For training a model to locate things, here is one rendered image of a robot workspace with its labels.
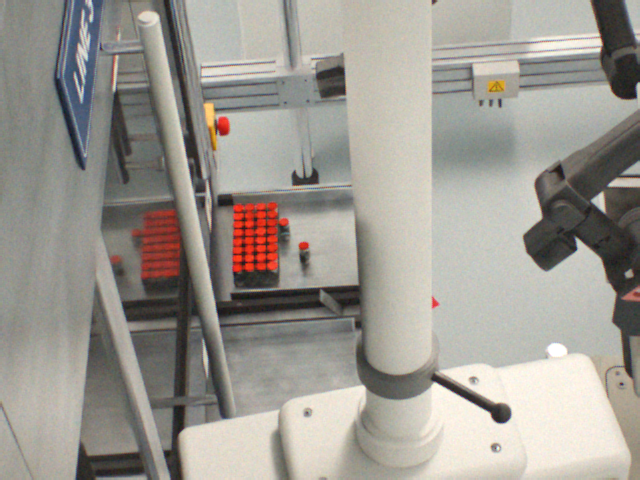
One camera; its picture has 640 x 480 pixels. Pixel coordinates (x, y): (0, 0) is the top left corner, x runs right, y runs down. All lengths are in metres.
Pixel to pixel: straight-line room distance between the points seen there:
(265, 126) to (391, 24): 3.16
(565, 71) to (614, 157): 1.60
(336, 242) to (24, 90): 1.53
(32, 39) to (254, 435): 0.56
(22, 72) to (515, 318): 2.60
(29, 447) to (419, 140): 0.40
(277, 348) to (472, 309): 1.26
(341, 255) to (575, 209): 0.69
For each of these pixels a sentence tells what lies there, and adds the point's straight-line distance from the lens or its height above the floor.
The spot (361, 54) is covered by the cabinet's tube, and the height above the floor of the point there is 2.14.
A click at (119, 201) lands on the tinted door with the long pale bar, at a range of 1.57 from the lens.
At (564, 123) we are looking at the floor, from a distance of 4.12.
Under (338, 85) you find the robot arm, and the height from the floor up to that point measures 1.26.
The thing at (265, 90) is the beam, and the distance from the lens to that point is 3.49.
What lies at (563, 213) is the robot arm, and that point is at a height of 1.35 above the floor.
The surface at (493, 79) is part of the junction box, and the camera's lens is 3.46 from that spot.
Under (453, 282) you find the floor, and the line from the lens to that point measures 3.65.
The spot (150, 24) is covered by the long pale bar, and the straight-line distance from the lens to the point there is 1.42.
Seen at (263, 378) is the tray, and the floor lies 0.88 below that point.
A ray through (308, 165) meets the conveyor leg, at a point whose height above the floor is 0.19.
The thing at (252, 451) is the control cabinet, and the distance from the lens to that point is 1.49.
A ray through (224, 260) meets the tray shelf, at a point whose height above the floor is 0.88.
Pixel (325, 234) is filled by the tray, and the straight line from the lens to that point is 2.59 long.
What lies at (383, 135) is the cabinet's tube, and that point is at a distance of 1.06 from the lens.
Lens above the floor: 2.79
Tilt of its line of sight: 48 degrees down
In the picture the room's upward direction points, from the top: 5 degrees counter-clockwise
